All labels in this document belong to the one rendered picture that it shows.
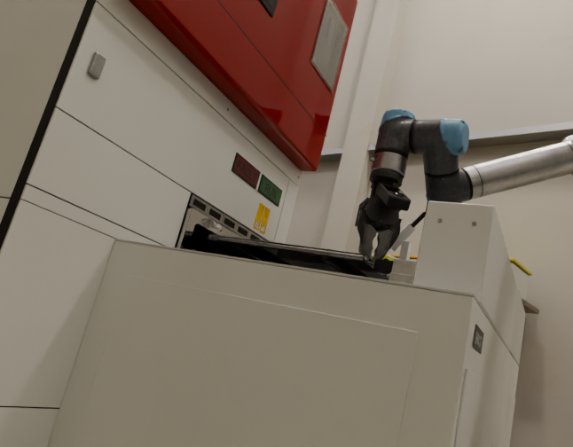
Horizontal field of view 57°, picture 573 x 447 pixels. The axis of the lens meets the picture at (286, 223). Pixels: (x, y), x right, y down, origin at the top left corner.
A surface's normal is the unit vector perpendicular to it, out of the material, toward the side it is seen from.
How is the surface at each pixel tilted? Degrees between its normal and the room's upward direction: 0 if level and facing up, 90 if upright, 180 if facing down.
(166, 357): 90
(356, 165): 90
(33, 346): 90
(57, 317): 90
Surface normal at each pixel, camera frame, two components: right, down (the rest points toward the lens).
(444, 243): -0.44, -0.32
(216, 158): 0.87, 0.10
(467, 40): -0.65, -0.33
